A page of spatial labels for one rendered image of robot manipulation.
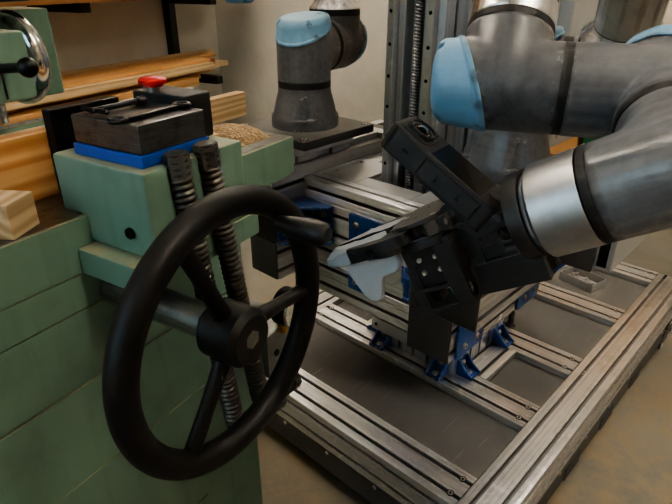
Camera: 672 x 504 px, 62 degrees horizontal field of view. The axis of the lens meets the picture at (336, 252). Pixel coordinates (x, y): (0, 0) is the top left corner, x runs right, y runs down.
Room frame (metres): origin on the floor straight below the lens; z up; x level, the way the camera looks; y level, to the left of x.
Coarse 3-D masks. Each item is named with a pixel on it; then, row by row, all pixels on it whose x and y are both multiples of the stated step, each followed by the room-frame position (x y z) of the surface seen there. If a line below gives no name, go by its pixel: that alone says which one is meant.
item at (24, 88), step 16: (0, 32) 0.62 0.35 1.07; (16, 32) 0.63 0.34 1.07; (0, 48) 0.61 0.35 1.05; (16, 48) 0.62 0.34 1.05; (0, 80) 0.60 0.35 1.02; (16, 80) 0.62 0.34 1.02; (32, 80) 0.63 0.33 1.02; (0, 96) 0.60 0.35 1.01; (16, 96) 0.61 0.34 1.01; (32, 96) 0.63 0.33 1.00
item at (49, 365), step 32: (192, 288) 0.64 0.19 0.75; (224, 288) 0.70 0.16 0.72; (64, 320) 0.49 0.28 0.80; (96, 320) 0.52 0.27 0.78; (32, 352) 0.46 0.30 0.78; (64, 352) 0.48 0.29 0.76; (96, 352) 0.51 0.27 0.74; (0, 384) 0.43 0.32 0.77; (32, 384) 0.45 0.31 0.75; (64, 384) 0.48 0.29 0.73; (0, 416) 0.42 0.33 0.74; (32, 416) 0.44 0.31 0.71
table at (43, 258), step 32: (256, 160) 0.77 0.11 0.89; (288, 160) 0.84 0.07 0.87; (64, 224) 0.51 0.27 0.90; (256, 224) 0.62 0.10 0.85; (0, 256) 0.45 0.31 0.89; (32, 256) 0.48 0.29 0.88; (64, 256) 0.51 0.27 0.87; (96, 256) 0.50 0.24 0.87; (128, 256) 0.50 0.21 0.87; (0, 288) 0.45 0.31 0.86; (32, 288) 0.47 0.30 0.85
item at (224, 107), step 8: (216, 96) 0.95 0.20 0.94; (224, 96) 0.95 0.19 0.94; (232, 96) 0.97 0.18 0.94; (240, 96) 0.99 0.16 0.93; (216, 104) 0.93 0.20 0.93; (224, 104) 0.95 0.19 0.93; (232, 104) 0.97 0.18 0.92; (240, 104) 0.98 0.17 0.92; (216, 112) 0.93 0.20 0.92; (224, 112) 0.95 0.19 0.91; (232, 112) 0.97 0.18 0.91; (240, 112) 0.98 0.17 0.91; (216, 120) 0.93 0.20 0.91; (224, 120) 0.95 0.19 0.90
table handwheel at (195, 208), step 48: (240, 192) 0.47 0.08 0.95; (192, 240) 0.41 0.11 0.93; (288, 240) 0.55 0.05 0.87; (144, 288) 0.37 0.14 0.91; (144, 336) 0.35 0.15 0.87; (240, 336) 0.43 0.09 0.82; (288, 336) 0.54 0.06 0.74; (288, 384) 0.51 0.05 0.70; (144, 432) 0.34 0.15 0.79; (192, 432) 0.40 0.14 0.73; (240, 432) 0.44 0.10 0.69
